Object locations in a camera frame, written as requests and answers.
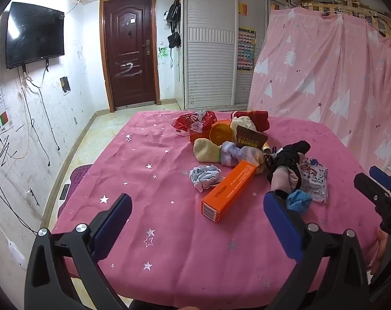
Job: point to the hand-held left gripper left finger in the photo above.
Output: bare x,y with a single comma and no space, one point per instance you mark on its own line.
111,222

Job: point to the colourful grid poster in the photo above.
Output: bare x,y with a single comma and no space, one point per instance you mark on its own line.
246,48

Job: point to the black cloth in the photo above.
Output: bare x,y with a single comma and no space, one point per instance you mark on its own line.
289,160

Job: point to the red foil wrapper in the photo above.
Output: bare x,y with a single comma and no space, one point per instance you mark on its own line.
182,121

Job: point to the red sock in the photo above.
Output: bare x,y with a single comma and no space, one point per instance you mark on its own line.
256,119

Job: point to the crumpled blue white cloth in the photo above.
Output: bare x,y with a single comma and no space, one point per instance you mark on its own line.
203,177

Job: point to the blue knit cloth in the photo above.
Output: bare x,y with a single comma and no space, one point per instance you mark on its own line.
298,200

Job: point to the pink tree print curtain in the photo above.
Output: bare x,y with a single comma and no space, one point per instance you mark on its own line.
311,71

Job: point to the white louvered wardrobe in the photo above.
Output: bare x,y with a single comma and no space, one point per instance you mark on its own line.
208,71

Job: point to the brown snack wrapper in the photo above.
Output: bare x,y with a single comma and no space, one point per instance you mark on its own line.
248,139

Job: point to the pink star tablecloth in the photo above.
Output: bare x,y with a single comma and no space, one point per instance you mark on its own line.
150,184

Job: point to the black wall television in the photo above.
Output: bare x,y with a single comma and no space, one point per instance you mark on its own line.
34,35

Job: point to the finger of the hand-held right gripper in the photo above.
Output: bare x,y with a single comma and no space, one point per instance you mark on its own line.
384,177
369,187

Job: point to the black hanging bag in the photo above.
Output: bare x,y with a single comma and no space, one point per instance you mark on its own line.
173,9
174,40

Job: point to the wooden bed frame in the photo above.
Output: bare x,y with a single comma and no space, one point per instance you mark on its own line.
327,3

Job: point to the person's right hand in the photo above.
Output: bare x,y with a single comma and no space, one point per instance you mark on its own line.
381,248

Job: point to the long orange box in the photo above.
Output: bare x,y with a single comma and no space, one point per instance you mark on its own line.
227,190

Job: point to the cream sock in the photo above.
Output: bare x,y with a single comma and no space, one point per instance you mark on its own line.
242,124

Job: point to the pink sock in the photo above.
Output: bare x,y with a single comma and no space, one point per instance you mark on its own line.
284,180

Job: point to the small red box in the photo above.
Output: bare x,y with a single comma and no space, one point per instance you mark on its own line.
198,135

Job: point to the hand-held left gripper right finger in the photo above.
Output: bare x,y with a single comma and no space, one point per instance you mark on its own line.
281,222

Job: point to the red green card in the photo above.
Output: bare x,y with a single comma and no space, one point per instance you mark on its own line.
3,118

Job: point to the dark brown door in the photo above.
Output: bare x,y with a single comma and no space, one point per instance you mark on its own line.
127,55

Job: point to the purple floor mat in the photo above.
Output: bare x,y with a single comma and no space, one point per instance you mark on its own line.
80,174

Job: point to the pale peach sock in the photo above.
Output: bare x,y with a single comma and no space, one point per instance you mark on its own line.
252,155

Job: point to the orange sticker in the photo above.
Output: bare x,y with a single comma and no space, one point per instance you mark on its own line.
243,9

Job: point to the white snack packet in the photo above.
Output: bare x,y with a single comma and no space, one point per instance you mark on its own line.
315,177

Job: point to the orange round lid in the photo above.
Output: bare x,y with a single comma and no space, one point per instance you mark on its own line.
219,134

